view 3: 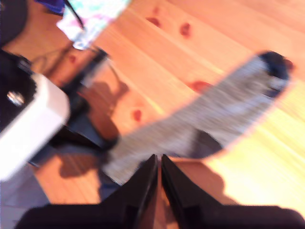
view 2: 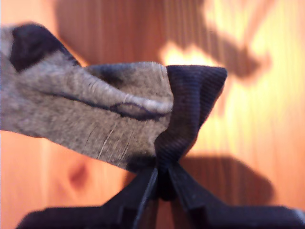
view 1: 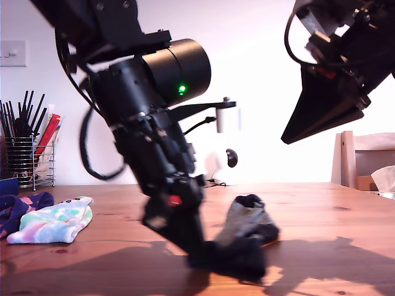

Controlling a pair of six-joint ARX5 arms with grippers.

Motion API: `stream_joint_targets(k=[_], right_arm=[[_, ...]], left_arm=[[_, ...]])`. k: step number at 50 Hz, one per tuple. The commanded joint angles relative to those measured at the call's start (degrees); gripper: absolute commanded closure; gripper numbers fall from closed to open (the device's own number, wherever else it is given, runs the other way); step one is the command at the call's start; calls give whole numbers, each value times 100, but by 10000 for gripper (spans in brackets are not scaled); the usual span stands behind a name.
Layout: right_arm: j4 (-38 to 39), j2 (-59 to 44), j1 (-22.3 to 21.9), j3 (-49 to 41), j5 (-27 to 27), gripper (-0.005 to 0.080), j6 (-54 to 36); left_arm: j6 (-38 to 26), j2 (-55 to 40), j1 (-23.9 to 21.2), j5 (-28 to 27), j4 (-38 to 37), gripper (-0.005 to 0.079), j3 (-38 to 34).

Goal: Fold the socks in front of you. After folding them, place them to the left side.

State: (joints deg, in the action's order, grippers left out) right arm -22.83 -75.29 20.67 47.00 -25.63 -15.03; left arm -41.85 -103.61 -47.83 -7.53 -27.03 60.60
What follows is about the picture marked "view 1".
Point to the pastel tie-dye sock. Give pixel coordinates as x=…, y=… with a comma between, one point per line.
x=52, y=226

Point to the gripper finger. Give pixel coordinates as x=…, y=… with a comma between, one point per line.
x=318, y=105
x=345, y=118

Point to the red paper packet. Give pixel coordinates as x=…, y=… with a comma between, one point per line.
x=49, y=129

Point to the leaf print tissue box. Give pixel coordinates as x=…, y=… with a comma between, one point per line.
x=384, y=195

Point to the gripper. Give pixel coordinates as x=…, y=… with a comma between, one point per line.
x=163, y=160

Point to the blue box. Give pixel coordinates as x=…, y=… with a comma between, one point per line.
x=8, y=185

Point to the wooden chair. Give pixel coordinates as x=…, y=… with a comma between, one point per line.
x=347, y=160

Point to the white paper packet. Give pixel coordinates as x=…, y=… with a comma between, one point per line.
x=44, y=165

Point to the white tissue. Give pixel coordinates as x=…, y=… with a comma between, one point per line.
x=384, y=179

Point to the white round security camera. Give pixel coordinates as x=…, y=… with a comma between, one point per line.
x=231, y=158

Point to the purple sock with pink squares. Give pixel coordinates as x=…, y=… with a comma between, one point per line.
x=18, y=209

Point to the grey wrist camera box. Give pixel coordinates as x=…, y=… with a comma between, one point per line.
x=220, y=120
x=318, y=21

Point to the dark grey sock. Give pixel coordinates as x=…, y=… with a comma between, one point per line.
x=247, y=222

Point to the white light switch plate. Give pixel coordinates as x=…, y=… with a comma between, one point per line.
x=14, y=54

